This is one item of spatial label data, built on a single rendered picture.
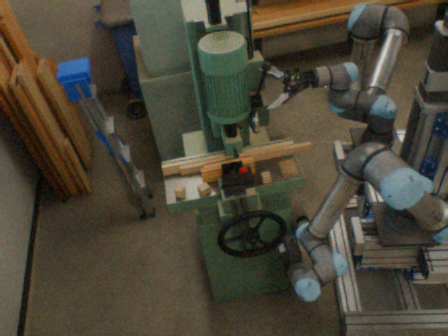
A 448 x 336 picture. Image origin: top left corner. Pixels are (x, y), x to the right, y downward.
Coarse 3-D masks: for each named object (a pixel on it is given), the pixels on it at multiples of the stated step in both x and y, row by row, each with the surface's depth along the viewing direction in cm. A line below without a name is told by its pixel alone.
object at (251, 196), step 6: (222, 192) 171; (252, 192) 170; (222, 198) 169; (228, 198) 169; (246, 198) 169; (252, 198) 170; (228, 204) 170; (240, 204) 171; (252, 204) 172; (228, 210) 172; (240, 210) 174
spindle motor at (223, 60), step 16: (224, 32) 154; (208, 48) 147; (224, 48) 146; (240, 48) 146; (208, 64) 148; (224, 64) 146; (240, 64) 149; (208, 80) 154; (224, 80) 151; (240, 80) 154; (208, 96) 160; (224, 96) 156; (240, 96) 158; (208, 112) 167; (224, 112) 161; (240, 112) 163
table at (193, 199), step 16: (272, 160) 190; (176, 176) 189; (192, 176) 188; (256, 176) 184; (272, 176) 183; (288, 176) 182; (304, 176) 182; (192, 192) 181; (272, 192) 184; (176, 208) 180
